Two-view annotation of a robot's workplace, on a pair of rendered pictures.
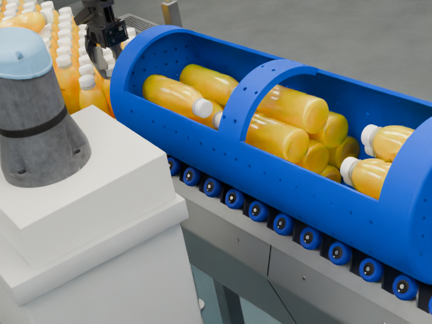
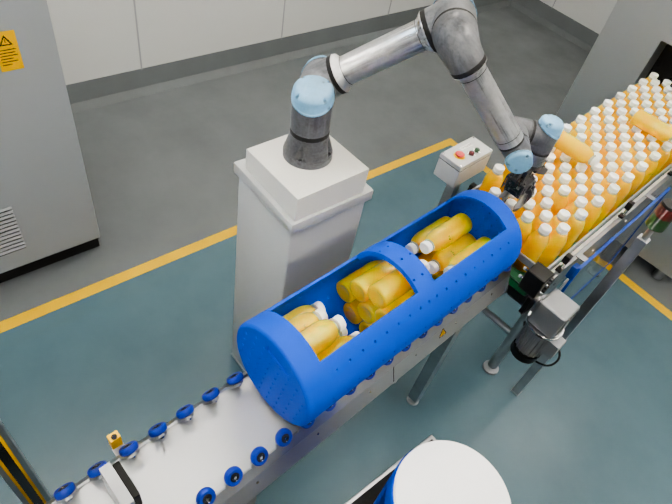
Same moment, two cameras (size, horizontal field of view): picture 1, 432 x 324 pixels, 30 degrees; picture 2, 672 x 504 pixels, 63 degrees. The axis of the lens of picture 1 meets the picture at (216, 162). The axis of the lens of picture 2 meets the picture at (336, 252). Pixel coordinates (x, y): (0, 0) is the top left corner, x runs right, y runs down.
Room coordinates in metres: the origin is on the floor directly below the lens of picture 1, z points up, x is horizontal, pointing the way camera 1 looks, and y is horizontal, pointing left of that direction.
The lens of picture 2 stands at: (0.92, -1.03, 2.29)
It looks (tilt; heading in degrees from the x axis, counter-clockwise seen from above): 47 degrees down; 71
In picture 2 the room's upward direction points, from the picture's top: 14 degrees clockwise
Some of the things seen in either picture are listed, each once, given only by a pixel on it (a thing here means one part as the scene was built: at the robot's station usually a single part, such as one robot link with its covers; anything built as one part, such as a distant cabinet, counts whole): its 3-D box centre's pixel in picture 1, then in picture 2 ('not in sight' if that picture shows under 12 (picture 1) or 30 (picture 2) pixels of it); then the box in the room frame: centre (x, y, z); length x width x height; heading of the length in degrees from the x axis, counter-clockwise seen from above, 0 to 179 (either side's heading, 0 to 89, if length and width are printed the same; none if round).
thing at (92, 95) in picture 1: (96, 115); not in sight; (1.90, 0.28, 0.99); 0.07 x 0.07 x 0.19
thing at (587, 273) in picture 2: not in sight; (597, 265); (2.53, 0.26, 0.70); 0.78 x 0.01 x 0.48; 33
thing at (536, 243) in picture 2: not in sight; (532, 248); (2.02, 0.10, 0.99); 0.07 x 0.07 x 0.19
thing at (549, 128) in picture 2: not in sight; (544, 135); (1.92, 0.21, 1.39); 0.09 x 0.08 x 0.11; 163
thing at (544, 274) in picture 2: not in sight; (534, 280); (2.00, -0.01, 0.95); 0.10 x 0.07 x 0.10; 123
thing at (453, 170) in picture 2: not in sight; (463, 161); (1.86, 0.49, 1.05); 0.20 x 0.10 x 0.10; 33
